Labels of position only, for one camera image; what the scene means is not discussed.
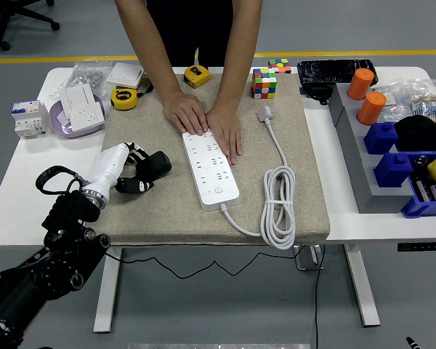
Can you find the blue plastic bin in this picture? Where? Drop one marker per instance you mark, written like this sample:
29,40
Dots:
425,209

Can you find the blue block with knob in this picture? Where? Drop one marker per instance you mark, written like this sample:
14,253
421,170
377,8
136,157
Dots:
392,172
379,138

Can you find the person's right hand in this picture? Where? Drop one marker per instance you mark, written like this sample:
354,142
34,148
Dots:
187,112

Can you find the person's right forearm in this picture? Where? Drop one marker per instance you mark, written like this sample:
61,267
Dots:
149,43

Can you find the white circuit breaker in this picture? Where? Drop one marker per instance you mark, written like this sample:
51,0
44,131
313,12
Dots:
30,118

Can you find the small dark round cap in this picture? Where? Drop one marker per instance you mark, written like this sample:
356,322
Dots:
420,162

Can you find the clear plastic bag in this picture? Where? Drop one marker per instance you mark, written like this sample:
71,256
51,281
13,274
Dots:
394,96

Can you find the purple bowl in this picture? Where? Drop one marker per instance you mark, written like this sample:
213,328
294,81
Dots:
60,127

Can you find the small colourful puzzle cube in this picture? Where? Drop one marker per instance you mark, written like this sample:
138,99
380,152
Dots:
279,65

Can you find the metal bracket under table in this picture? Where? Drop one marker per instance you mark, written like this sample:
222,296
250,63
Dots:
307,258

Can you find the person's left forearm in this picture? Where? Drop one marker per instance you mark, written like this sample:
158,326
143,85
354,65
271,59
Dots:
238,54

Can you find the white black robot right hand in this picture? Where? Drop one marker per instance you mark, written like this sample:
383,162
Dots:
413,343

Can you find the white wall socket panel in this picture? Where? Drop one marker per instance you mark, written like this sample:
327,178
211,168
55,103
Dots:
89,116

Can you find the white wall switch panel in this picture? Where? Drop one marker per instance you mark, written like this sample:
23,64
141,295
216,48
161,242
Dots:
78,96

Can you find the black glossy tray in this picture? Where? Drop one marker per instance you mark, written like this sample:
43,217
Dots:
330,71

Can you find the white flat switch box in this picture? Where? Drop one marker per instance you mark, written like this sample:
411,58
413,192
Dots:
125,74

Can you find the small black device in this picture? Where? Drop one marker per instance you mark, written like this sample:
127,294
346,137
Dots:
316,92

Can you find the black table control panel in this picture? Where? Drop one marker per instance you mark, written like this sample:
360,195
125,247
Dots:
423,246

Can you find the person's left hand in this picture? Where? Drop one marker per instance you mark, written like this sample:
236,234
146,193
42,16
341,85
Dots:
227,127

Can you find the white power strip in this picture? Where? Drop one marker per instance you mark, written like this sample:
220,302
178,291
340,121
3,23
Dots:
210,178

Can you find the orange cylinder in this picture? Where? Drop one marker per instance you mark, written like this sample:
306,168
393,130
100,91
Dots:
359,83
371,109

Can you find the black cloth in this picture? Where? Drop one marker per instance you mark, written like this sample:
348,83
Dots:
421,132

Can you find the grey stepped block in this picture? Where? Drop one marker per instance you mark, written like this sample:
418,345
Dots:
363,174

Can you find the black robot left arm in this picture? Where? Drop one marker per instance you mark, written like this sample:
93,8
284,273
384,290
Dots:
58,269

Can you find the round yellow tape measure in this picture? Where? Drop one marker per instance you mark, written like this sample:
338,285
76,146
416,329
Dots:
123,99

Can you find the clear bag of resistors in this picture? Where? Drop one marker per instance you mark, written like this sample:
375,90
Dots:
427,102

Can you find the square yellow tape measure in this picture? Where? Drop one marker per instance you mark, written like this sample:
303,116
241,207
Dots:
197,75

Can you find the large colourful puzzle cube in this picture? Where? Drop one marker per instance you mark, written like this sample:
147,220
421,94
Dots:
263,83

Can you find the black power adapter plug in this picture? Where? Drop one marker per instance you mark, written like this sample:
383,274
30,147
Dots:
158,163

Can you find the beige fabric mat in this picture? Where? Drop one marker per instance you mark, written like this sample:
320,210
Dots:
309,181

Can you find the clear bag of screws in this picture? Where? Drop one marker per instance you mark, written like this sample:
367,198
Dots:
87,74

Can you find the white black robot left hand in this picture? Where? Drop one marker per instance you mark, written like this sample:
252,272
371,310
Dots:
107,163

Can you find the black office chair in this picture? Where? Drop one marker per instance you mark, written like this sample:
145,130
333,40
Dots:
0,29

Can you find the white table leg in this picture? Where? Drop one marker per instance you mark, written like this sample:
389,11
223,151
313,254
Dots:
103,320
367,309

